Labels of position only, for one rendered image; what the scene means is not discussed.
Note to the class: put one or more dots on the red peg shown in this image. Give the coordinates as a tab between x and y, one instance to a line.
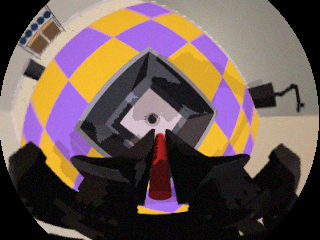
160	186

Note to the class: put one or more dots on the pale pink plate with hole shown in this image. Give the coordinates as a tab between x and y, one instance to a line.
150	104

